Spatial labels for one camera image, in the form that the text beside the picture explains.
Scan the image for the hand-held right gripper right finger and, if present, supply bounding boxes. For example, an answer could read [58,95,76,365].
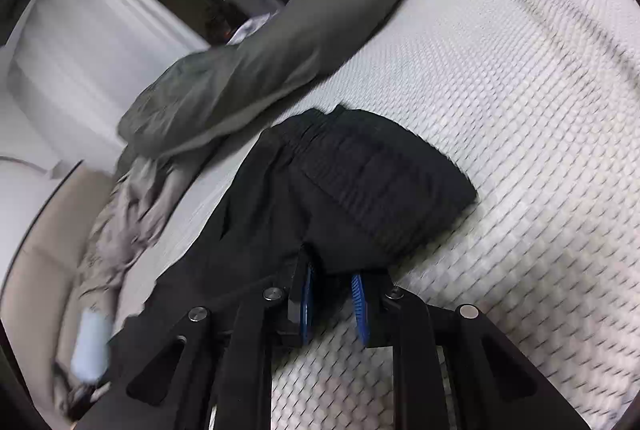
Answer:
[350,271,593,430]

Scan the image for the black pants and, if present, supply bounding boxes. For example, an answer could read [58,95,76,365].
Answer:
[107,106,478,391]

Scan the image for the beige padded headboard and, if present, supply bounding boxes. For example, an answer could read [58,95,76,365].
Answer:
[0,160,126,421]

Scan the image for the light blue bolster pillow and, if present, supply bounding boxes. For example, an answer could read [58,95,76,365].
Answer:
[70,307,113,383]

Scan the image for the beige crumpled sheet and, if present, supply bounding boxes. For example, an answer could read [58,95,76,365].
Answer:
[75,150,201,311]

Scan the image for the white patterned cloth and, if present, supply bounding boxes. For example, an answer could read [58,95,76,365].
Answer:
[227,0,351,46]

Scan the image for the dark grey duvet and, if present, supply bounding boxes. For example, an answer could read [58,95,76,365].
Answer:
[116,0,416,158]

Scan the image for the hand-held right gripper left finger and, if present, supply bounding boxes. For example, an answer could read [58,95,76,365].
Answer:
[75,246,318,430]

